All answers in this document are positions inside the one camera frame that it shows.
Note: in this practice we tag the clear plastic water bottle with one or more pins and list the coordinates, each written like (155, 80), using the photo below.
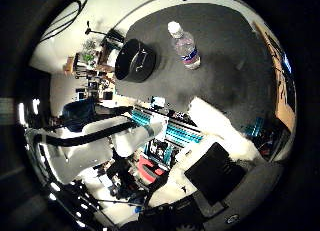
(185, 46)

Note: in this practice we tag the cluttered shelf with plants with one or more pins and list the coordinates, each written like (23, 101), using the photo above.
(87, 57)

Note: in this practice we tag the red and black tool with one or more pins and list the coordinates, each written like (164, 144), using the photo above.
(149, 170)

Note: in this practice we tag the black tripod stand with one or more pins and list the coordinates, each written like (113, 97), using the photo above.
(96, 31)

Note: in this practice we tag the black cooking pot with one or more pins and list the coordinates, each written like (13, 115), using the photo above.
(135, 61)

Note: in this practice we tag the cyan striped equipment rack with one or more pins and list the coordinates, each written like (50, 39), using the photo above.
(176, 129)

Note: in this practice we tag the blue chair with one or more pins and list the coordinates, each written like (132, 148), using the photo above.
(79, 115)

